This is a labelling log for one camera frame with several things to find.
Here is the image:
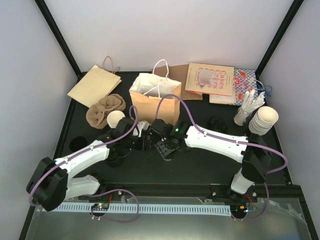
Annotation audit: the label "stack of white paper cups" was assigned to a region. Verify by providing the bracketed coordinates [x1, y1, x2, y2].
[106, 110, 125, 128]

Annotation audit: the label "stack of pulp cup carriers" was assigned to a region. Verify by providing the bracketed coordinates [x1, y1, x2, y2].
[85, 93, 126, 129]

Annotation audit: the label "orange paper bag white handles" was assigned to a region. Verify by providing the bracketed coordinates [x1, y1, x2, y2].
[129, 59, 182, 125]

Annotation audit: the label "stack of plain paper cups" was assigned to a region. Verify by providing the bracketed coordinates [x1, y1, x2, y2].
[248, 106, 279, 136]

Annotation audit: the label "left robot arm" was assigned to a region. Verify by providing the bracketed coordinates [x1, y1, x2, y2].
[26, 117, 150, 212]

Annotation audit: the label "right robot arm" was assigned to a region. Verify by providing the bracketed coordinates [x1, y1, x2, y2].
[150, 119, 272, 202]

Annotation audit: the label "stack of black cup lids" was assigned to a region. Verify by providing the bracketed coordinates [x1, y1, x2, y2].
[104, 153, 125, 168]

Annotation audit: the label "brown flat paper bag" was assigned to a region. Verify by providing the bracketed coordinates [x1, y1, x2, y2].
[154, 64, 203, 100]

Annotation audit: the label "yellow kraft paper bag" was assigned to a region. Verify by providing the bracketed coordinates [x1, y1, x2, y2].
[67, 65, 121, 108]

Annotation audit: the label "cakes printed paper bag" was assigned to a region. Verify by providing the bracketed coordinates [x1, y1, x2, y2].
[189, 63, 235, 97]

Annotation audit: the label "cup of white straws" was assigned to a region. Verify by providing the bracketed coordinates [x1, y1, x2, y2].
[233, 89, 265, 126]

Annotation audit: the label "blue checkered paper bag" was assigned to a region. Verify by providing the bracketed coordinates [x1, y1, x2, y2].
[208, 67, 257, 107]

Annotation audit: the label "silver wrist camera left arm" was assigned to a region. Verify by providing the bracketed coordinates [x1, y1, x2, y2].
[136, 121, 150, 137]

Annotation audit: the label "white slotted cable duct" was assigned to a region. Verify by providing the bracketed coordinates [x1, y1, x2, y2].
[54, 202, 231, 217]

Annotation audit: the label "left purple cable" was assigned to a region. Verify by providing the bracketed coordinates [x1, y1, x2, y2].
[27, 105, 140, 223]

